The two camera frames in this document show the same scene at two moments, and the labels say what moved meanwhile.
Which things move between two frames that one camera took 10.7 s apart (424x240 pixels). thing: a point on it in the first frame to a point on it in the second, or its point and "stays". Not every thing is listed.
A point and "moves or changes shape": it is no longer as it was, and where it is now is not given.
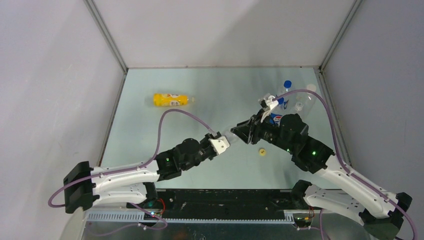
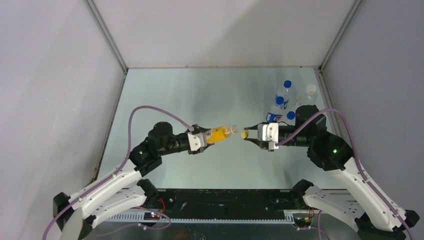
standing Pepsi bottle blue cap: [287, 84] stays
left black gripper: [207, 138] to [199, 130]
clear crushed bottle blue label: [282, 103] moves or changes shape
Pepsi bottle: [232, 138] moves or changes shape
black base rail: [226, 204] stays
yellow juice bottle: [171, 99] to [220, 133]
